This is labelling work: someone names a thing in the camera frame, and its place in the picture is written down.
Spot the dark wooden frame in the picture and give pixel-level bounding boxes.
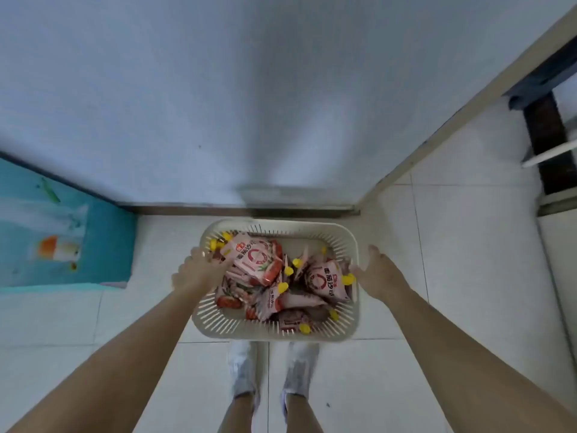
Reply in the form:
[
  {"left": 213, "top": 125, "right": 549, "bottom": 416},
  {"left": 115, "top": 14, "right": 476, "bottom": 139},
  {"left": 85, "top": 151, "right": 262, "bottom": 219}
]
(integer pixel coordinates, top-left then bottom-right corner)
[{"left": 504, "top": 35, "right": 577, "bottom": 197}]

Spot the teal fish picture board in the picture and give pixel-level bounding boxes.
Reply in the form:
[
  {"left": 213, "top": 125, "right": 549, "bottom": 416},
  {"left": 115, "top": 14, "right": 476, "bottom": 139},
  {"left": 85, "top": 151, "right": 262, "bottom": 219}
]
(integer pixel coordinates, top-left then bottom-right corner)
[{"left": 0, "top": 157, "right": 137, "bottom": 295}]

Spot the white plastic basket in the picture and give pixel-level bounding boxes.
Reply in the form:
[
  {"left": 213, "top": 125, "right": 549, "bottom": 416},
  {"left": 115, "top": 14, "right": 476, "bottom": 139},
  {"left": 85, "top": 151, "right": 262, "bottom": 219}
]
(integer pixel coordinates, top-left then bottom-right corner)
[{"left": 191, "top": 218, "right": 361, "bottom": 343}]

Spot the person's leg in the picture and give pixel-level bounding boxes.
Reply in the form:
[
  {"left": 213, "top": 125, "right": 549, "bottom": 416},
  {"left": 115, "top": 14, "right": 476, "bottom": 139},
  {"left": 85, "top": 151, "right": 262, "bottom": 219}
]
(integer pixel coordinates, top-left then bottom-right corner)
[
  {"left": 218, "top": 394, "right": 258, "bottom": 433},
  {"left": 284, "top": 392, "right": 325, "bottom": 433}
]

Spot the person's left leg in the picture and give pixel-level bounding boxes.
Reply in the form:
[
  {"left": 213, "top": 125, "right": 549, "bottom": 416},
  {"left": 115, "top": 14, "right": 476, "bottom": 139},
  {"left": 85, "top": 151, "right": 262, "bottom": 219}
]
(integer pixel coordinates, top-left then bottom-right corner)
[{"left": 218, "top": 394, "right": 258, "bottom": 433}]

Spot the person's right leg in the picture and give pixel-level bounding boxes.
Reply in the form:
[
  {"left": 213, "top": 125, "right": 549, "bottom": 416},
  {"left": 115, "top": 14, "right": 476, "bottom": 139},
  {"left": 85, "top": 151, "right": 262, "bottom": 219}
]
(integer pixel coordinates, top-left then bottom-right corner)
[{"left": 284, "top": 392, "right": 325, "bottom": 433}]

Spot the person's left hand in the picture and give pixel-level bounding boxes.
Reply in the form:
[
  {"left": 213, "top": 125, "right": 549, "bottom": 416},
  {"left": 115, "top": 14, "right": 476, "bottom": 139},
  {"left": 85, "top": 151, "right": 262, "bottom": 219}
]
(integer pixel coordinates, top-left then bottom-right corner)
[{"left": 171, "top": 247, "right": 233, "bottom": 297}]

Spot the person's right hand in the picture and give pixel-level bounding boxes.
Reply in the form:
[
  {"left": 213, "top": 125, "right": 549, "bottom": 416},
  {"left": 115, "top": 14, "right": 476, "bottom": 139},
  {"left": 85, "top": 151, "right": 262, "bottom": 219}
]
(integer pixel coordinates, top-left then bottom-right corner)
[{"left": 349, "top": 244, "right": 409, "bottom": 304}]

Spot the white bar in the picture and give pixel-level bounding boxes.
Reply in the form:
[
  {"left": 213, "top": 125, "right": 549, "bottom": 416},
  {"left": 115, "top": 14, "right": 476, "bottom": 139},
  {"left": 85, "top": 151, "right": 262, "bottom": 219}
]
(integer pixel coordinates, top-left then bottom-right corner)
[{"left": 522, "top": 140, "right": 577, "bottom": 168}]

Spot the person's left white shoe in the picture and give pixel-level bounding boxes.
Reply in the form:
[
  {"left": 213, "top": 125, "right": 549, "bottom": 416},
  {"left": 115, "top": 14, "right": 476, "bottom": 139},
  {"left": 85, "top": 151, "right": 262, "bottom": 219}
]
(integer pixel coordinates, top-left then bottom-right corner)
[{"left": 227, "top": 341, "right": 263, "bottom": 402}]

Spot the person's right forearm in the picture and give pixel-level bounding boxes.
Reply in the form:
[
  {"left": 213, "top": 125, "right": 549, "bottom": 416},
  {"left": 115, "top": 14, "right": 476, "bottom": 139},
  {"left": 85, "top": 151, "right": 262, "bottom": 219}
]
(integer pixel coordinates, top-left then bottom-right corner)
[{"left": 383, "top": 283, "right": 577, "bottom": 433}]

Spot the person's right white shoe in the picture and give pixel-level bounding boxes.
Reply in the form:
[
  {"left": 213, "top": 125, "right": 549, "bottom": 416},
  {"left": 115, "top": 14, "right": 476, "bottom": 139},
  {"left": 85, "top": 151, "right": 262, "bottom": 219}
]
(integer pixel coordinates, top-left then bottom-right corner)
[{"left": 280, "top": 342, "right": 321, "bottom": 402}]

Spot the person's white shoe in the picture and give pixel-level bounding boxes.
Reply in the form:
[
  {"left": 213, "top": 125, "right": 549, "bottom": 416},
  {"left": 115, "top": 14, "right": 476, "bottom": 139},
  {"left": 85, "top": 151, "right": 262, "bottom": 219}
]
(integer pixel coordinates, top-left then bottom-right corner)
[
  {"left": 280, "top": 342, "right": 321, "bottom": 402},
  {"left": 227, "top": 341, "right": 263, "bottom": 402}
]

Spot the pile of pink sauce pouches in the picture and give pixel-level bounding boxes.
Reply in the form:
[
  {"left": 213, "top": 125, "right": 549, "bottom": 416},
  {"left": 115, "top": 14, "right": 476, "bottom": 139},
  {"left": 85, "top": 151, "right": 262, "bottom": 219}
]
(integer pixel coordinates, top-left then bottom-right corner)
[{"left": 208, "top": 230, "right": 357, "bottom": 335}]

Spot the person's left forearm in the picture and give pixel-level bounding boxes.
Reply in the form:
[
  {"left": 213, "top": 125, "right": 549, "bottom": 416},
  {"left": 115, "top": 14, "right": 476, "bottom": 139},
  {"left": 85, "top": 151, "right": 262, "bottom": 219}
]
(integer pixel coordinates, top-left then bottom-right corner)
[{"left": 8, "top": 286, "right": 217, "bottom": 433}]

